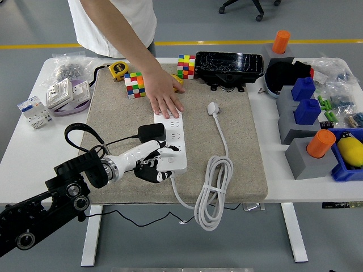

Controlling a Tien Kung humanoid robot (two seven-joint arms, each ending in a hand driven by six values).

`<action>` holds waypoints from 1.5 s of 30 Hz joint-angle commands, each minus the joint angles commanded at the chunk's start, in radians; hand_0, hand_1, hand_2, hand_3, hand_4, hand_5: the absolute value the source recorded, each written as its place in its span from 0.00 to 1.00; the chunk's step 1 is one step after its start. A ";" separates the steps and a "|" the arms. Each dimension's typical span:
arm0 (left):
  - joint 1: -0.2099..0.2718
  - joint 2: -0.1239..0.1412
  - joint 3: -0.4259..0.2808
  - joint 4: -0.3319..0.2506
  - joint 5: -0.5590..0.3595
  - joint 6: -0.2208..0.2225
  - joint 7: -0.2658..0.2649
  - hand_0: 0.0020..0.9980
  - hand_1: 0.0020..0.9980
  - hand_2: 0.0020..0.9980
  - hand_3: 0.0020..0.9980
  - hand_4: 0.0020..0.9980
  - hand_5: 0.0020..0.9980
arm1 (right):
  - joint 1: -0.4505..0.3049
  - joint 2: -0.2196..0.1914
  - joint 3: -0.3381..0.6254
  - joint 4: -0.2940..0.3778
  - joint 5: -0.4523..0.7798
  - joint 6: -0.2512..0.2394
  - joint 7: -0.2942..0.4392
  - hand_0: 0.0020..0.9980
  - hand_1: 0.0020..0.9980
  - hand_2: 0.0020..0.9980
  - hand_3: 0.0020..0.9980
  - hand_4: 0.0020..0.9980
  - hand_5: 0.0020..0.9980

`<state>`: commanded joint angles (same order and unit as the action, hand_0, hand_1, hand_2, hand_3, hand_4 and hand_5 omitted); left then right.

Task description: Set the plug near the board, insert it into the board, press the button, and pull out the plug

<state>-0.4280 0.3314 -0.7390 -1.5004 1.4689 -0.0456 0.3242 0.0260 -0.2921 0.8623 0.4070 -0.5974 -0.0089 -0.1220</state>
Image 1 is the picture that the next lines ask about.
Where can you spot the person's right hand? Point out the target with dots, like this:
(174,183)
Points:
(163,93)

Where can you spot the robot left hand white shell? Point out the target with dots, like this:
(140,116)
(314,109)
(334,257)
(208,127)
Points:
(136,154)

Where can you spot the black power adapter plug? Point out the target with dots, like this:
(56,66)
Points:
(151,131)

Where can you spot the white power strip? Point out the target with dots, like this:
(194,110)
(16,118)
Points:
(175,133)

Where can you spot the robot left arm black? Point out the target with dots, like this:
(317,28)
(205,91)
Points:
(68,173)

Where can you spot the person's right forearm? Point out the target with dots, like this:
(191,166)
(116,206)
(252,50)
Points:
(130,42)

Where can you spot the colourful puzzle cube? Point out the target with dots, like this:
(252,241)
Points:
(133,85)
(186,66)

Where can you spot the grey-brown mat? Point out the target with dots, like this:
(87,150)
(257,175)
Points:
(113,119)

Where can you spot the yellow tape measure round label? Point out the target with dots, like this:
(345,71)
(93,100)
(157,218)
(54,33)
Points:
(118,71)

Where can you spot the black plastic tray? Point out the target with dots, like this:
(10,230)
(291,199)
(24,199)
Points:
(227,63)

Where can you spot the purple tape roll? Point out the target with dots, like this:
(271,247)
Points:
(68,111)

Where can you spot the white table leg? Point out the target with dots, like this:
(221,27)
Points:
(295,232)
(91,235)

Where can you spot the plastic bag of screws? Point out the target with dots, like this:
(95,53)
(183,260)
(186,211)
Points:
(69,69)

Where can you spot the person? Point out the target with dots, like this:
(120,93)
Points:
(93,25)

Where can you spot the small metal piece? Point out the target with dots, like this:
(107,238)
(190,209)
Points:
(261,90)

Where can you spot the white socket box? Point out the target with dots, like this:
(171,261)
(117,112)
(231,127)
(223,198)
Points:
(58,95)

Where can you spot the white blue bowl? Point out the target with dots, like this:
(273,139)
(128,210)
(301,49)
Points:
(269,88)

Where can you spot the grey block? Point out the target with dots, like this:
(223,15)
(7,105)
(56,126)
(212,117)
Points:
(286,124)
(267,51)
(283,99)
(309,167)

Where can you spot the white circuit breaker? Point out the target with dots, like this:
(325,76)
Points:
(32,109)

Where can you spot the black cloth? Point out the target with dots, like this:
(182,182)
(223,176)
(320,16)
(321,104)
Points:
(280,75)

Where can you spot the black office chair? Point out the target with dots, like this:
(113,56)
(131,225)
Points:
(258,17)

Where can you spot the orange cylinder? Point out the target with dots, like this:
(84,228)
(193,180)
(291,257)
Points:
(320,143)
(280,41)

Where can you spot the blue block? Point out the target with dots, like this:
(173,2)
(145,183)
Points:
(307,112)
(303,89)

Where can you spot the green cylinder piece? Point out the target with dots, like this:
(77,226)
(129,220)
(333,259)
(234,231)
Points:
(329,115)
(320,100)
(326,105)
(334,117)

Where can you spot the clear plastic bag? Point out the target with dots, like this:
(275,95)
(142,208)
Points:
(326,71)

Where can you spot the small black circuit strip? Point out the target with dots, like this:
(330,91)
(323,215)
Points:
(326,124)

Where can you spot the plastic bag of blue parts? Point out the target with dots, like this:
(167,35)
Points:
(354,120)
(341,97)

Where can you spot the black white penguin toy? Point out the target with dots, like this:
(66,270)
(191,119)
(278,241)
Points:
(346,135)

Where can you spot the yellow lemon toy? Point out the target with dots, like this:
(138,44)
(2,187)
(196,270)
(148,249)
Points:
(351,151)

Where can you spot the blue storage bin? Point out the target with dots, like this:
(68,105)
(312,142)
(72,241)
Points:
(344,173)

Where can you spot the black box under table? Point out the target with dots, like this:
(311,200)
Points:
(340,204)

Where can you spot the white wall socket panel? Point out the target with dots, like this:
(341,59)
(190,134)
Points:
(80,90)

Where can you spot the metal bracket under table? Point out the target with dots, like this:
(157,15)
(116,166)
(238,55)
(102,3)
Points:
(253,207)

